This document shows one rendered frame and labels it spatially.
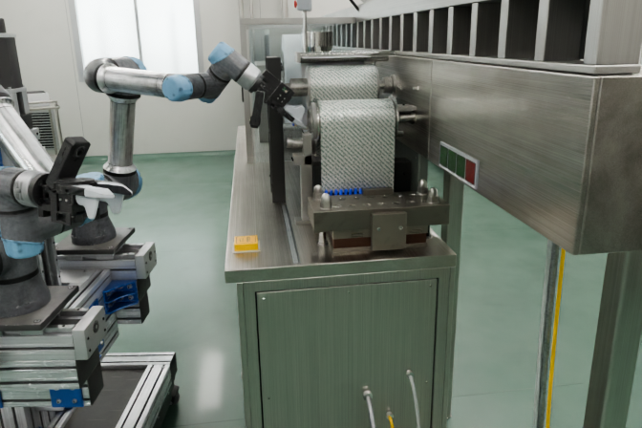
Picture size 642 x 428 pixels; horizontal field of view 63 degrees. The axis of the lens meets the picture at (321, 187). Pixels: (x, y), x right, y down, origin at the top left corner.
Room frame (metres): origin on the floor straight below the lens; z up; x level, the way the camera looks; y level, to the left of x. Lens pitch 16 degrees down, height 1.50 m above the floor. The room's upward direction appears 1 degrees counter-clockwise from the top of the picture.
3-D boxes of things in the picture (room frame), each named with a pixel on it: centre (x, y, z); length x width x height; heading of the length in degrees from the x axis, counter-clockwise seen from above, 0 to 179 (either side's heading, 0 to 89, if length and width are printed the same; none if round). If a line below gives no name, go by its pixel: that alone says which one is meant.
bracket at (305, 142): (1.70, 0.06, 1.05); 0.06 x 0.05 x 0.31; 98
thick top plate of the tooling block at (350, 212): (1.52, -0.17, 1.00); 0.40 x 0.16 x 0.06; 98
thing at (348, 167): (1.63, -0.12, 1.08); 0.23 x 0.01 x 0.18; 98
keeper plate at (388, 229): (1.43, -0.19, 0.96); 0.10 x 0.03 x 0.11; 98
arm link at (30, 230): (1.09, 0.64, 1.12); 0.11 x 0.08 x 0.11; 154
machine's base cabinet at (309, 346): (2.61, 0.09, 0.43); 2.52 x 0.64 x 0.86; 8
